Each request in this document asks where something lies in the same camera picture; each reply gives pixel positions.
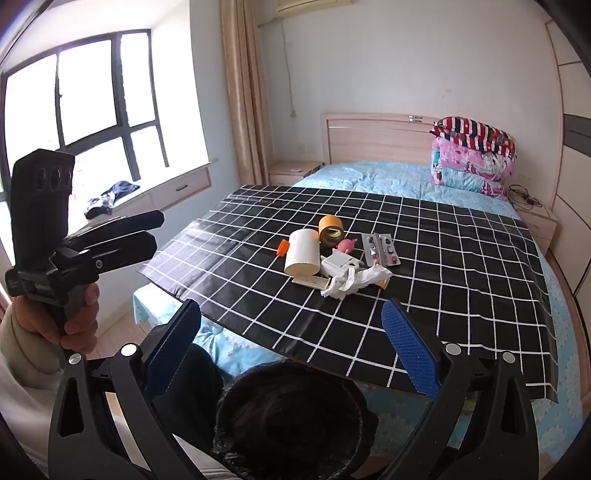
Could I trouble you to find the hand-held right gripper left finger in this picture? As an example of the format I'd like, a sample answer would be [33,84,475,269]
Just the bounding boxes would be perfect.
[46,299,202,480]

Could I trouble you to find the black checkered bed cover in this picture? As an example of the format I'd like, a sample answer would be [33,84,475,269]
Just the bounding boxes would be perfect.
[131,161,583,468]

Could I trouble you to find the beige curtain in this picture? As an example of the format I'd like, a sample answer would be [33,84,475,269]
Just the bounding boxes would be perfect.
[219,0,274,186]

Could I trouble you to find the wooden window seat cabinet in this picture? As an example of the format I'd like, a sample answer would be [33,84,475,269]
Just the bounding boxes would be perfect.
[69,159,214,234]

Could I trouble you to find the white plastic box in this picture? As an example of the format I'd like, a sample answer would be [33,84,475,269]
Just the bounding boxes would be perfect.
[320,247,363,280]

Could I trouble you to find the yellow tape roll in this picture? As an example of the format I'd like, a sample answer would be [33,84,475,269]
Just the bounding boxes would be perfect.
[318,215,344,250]

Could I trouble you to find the black cables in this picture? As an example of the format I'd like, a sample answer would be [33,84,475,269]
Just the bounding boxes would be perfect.
[508,184,544,208]

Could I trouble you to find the blister pack with red pills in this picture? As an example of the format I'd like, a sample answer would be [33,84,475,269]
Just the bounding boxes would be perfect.
[376,233,403,268]

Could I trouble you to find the black framed window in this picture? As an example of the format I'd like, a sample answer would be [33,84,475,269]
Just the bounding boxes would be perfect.
[0,28,170,197]

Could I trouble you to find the black white checked cloth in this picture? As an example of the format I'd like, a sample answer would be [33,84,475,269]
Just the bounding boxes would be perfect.
[139,185,558,405]

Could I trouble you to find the white tissue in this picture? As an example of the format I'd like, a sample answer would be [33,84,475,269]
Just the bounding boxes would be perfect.
[320,265,394,300]

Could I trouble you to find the white air conditioner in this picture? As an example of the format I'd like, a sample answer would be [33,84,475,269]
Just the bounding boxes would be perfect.
[276,0,325,17]

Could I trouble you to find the black bagged trash bin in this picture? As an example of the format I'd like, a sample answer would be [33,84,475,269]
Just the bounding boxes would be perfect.
[212,360,380,480]

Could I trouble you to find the striped folded blanket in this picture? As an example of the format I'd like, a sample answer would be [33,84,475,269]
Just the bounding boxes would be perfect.
[429,116,517,154]

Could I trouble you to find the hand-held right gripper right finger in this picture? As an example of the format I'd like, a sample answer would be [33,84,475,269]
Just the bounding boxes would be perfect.
[381,298,539,480]

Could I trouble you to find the silver blister pack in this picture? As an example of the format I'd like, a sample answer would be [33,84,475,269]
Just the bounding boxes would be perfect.
[361,233,384,267]

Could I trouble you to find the wall power cord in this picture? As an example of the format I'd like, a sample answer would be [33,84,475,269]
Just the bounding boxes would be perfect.
[277,16,299,120]

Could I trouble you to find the person's left forearm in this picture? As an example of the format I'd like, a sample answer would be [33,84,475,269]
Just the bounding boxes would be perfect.
[0,307,70,464]

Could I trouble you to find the blue folded blanket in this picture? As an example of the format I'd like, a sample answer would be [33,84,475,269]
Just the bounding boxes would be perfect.
[431,152,509,200]

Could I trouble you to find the white paper roll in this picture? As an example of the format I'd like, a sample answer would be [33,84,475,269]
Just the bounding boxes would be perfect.
[283,228,322,277]

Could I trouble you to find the wooden headboard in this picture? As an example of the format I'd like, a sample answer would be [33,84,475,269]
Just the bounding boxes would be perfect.
[320,112,463,168]

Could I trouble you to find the pink printed folded blanket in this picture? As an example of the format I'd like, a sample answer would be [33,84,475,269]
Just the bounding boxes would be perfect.
[429,137,517,186]

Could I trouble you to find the dark crumpled clothes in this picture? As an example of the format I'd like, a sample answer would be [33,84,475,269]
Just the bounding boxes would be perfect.
[84,180,140,220]

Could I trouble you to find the person's dark pants leg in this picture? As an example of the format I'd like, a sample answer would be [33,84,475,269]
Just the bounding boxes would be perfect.
[154,344,228,462]

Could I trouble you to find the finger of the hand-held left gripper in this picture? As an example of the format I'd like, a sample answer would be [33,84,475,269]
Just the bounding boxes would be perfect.
[68,209,166,250]
[89,230,158,273]

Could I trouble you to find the person's left hand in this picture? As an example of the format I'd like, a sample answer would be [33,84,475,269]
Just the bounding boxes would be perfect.
[13,281,100,356]

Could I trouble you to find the white grey sliding wardrobe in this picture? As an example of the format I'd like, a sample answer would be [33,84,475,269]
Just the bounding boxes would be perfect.
[545,18,591,298]

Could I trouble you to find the wooden nightstand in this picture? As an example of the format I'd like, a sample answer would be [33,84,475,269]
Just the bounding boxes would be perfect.
[268,160,327,188]
[505,185,560,256]

